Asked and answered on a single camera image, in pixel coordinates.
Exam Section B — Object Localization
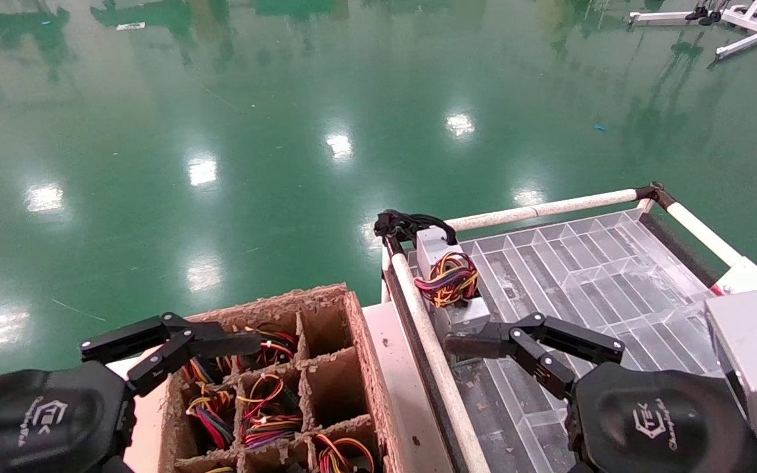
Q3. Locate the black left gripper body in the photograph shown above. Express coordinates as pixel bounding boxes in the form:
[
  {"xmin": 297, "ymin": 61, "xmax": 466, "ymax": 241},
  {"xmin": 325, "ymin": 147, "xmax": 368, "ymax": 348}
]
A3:
[{"xmin": 0, "ymin": 361, "xmax": 137, "ymax": 473}]

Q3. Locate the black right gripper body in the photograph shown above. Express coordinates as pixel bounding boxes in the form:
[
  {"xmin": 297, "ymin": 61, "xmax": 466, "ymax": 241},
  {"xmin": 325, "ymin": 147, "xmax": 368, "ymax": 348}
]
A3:
[{"xmin": 565, "ymin": 363, "xmax": 757, "ymax": 473}]

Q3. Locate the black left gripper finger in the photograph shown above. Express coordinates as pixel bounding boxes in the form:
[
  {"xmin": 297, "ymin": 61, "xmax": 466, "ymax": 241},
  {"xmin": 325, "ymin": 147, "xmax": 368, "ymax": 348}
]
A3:
[
  {"xmin": 127, "ymin": 330, "xmax": 263, "ymax": 397},
  {"xmin": 80, "ymin": 313, "xmax": 263, "ymax": 364}
]

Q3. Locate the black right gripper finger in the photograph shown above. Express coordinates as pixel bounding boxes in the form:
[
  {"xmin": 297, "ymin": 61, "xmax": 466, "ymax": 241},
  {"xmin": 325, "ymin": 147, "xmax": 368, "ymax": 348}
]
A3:
[
  {"xmin": 445, "ymin": 328, "xmax": 577, "ymax": 399},
  {"xmin": 444, "ymin": 313, "xmax": 625, "ymax": 364}
]

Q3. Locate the clear plastic divider tray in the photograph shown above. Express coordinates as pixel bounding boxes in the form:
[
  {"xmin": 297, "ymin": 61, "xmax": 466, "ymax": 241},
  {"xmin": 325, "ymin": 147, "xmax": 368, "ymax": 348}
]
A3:
[{"xmin": 408, "ymin": 207, "xmax": 731, "ymax": 473}]

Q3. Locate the white plate with red sign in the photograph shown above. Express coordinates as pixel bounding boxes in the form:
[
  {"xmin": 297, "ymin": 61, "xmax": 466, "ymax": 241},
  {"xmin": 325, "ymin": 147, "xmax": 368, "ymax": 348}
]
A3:
[{"xmin": 712, "ymin": 256, "xmax": 757, "ymax": 316}]

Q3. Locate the brown cardboard divider box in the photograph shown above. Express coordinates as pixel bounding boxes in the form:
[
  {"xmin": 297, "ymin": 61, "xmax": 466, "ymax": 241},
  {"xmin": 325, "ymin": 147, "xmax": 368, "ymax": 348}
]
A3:
[{"xmin": 158, "ymin": 282, "xmax": 396, "ymax": 473}]

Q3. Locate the white wheeled stand base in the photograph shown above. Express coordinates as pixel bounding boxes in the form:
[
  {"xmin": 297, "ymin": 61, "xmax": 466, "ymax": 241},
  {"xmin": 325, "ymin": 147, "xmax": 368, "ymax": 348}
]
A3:
[{"xmin": 628, "ymin": 0, "xmax": 757, "ymax": 60}]

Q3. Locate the white tube cart frame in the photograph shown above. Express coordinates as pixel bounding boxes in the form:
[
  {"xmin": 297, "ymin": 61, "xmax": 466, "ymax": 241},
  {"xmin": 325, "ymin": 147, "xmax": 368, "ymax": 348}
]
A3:
[{"xmin": 380, "ymin": 182, "xmax": 745, "ymax": 473}]

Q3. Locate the black cable bundle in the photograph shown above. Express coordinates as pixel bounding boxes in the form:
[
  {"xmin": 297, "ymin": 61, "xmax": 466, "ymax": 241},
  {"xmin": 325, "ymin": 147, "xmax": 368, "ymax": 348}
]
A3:
[{"xmin": 374, "ymin": 209, "xmax": 459, "ymax": 248}]

